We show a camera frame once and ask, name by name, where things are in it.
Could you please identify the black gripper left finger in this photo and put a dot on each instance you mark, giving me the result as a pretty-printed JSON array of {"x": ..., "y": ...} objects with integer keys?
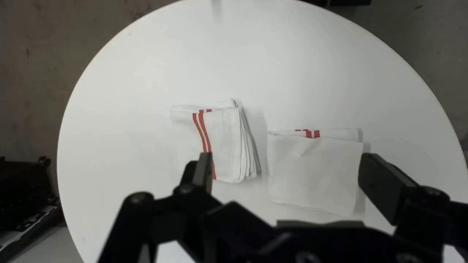
[{"x": 196, "y": 181}]

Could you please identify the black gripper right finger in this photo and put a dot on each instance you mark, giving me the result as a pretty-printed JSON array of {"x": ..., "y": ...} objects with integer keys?
[{"x": 389, "y": 188}]

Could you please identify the white towel red stripe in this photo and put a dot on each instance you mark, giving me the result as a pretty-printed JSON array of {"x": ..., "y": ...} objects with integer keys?
[{"x": 315, "y": 168}]

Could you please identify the folded white towel red stripes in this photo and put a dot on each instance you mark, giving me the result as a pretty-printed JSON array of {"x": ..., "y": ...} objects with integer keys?
[{"x": 224, "y": 131}]

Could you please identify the black case on floor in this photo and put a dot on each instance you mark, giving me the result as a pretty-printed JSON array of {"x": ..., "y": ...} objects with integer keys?
[{"x": 28, "y": 204}]

